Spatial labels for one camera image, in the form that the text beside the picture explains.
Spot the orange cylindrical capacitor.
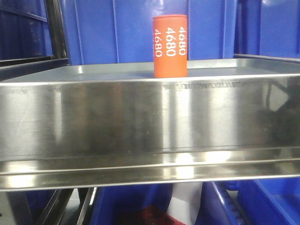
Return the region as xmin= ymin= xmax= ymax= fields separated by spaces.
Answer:
xmin=152 ymin=15 xmax=188 ymax=78

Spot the stainless steel shelf rack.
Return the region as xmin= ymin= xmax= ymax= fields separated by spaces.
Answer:
xmin=0 ymin=0 xmax=300 ymax=225

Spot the blue crate behind capacitor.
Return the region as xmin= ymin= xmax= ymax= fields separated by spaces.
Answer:
xmin=60 ymin=0 xmax=237 ymax=65

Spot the blue crate with red item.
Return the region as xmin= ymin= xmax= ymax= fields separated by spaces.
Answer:
xmin=90 ymin=183 xmax=173 ymax=225

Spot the red item in crate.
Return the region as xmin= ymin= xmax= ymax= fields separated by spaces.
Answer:
xmin=131 ymin=205 xmax=184 ymax=225

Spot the blue crate upper right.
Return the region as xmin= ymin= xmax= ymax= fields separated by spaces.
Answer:
xmin=234 ymin=0 xmax=300 ymax=58

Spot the blue crate upper left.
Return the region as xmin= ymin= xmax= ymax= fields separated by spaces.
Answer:
xmin=0 ymin=0 xmax=53 ymax=60

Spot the blue crate lower right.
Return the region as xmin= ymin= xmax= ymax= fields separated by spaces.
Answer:
xmin=196 ymin=178 xmax=300 ymax=225

